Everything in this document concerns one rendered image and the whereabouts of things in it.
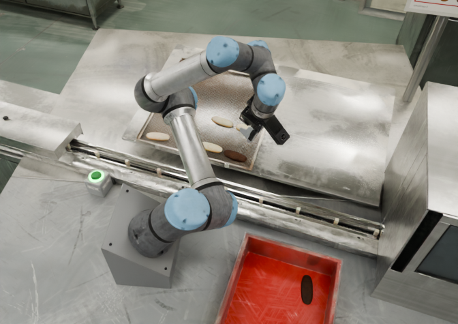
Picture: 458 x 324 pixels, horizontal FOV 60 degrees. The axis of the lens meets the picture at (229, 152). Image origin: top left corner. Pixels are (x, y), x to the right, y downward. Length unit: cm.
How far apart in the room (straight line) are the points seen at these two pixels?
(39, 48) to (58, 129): 248
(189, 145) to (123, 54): 114
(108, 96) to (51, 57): 203
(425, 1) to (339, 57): 64
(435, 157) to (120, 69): 160
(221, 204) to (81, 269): 53
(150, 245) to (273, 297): 43
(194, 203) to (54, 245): 60
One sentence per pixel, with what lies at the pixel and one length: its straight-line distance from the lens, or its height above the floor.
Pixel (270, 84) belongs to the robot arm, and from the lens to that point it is 107.
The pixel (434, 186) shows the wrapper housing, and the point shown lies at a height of 130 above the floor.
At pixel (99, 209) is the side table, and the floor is 82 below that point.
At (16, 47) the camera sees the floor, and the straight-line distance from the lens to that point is 431.
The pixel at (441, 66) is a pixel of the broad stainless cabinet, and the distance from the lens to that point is 300.
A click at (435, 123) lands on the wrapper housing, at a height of 130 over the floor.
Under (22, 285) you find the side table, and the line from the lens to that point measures 150.
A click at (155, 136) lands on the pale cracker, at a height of 90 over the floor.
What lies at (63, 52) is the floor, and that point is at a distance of 406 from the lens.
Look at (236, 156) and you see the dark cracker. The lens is 156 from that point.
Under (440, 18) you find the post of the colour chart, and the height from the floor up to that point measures 126.
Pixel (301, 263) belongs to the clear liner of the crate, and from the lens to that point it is 137.
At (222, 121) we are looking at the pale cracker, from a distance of 166.
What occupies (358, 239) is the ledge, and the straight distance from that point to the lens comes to 146.
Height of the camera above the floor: 205
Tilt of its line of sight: 47 degrees down
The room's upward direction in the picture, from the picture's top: 1 degrees clockwise
